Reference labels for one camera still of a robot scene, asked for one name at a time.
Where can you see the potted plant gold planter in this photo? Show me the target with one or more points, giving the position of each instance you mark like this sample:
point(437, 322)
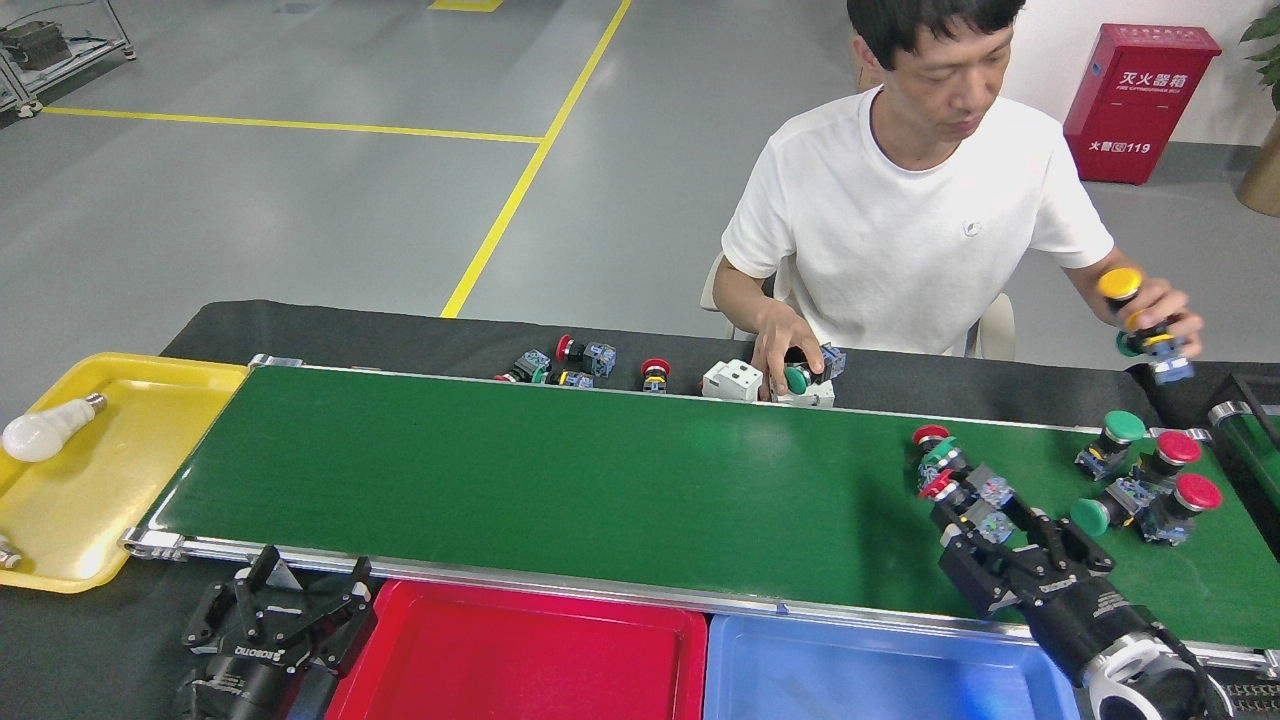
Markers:
point(1265, 180)

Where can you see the metal wheeled rack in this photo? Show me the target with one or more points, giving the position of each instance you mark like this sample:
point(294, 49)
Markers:
point(75, 62)

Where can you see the wide green conveyor belt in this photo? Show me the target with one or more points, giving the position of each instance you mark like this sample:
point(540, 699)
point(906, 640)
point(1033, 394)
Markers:
point(600, 480)

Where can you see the red fire extinguisher cabinet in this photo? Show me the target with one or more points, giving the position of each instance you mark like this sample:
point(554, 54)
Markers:
point(1140, 110)

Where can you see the person's right hand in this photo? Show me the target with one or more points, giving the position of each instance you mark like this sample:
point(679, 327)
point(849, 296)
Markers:
point(775, 340)

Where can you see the black equipment case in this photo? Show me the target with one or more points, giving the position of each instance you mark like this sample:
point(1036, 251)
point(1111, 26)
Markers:
point(35, 45)

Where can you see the white light bulb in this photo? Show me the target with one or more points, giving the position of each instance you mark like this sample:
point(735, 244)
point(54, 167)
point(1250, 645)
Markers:
point(35, 435)
point(8, 555)

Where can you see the person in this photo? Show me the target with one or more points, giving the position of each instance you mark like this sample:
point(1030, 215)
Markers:
point(920, 230)

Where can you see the blue plastic bin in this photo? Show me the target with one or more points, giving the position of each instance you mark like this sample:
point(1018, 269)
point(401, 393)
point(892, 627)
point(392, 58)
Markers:
point(860, 670)

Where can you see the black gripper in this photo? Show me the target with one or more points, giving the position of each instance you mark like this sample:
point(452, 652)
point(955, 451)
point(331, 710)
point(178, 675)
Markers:
point(1075, 615)
point(255, 680)

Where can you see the red plastic bin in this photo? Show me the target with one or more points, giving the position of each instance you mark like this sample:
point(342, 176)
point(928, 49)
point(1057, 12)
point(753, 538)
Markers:
point(520, 660)

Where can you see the person's left hand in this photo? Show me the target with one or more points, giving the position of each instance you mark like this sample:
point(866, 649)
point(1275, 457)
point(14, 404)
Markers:
point(1170, 310)

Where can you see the white circuit breaker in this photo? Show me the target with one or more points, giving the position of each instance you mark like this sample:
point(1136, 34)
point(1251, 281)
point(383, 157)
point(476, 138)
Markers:
point(730, 382)
point(815, 397)

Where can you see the yellow head push button switch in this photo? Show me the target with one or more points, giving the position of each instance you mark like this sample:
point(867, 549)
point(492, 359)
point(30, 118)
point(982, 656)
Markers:
point(1120, 283)

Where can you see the yellow plastic tray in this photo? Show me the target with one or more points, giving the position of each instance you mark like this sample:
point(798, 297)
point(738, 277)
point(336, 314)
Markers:
point(100, 500)

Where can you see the narrow green conveyor belt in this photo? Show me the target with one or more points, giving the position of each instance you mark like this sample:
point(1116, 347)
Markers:
point(1255, 450)

